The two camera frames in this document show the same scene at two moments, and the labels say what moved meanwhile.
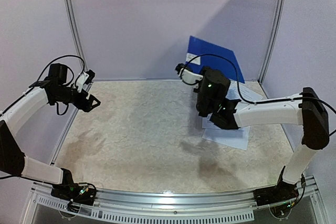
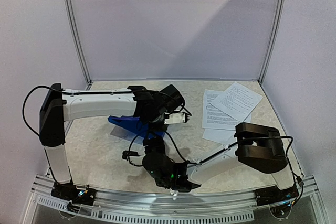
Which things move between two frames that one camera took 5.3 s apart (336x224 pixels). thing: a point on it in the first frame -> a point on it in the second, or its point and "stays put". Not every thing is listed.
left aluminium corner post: x=73 y=25 stays put
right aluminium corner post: x=277 y=21 stays put
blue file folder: x=197 y=46 -> x=129 y=128
